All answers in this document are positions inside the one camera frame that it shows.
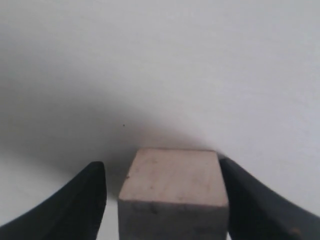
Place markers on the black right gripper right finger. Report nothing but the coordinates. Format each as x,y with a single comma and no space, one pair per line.
258,213

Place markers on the small pale wooden cube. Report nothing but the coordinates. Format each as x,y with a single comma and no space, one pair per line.
173,194

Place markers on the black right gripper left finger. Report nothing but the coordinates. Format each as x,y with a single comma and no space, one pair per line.
74,212

